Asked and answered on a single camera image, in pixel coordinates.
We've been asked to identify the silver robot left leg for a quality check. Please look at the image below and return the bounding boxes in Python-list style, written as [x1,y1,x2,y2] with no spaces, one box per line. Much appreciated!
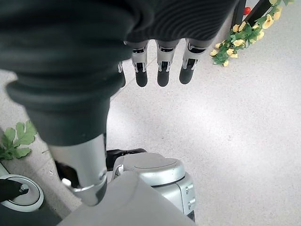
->
[0,162,62,226]

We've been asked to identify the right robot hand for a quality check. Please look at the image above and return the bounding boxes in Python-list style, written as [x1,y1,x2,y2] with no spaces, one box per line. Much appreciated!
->
[0,0,240,207]

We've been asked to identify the silver robot leg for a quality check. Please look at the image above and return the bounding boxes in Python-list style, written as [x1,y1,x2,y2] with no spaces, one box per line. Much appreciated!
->
[56,152,196,226]
[0,162,62,226]

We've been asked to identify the green fern leaf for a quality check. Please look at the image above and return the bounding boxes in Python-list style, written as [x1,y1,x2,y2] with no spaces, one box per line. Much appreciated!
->
[0,120,38,161]

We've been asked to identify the black frame post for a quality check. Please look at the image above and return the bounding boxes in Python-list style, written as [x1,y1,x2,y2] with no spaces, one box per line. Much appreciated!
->
[233,0,271,27]

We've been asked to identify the silver robot right leg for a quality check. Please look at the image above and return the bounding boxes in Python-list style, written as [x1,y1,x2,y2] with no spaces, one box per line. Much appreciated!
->
[56,152,196,226]

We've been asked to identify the yellow flower garland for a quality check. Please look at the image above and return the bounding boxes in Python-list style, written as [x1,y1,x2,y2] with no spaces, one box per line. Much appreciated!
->
[209,0,296,67]

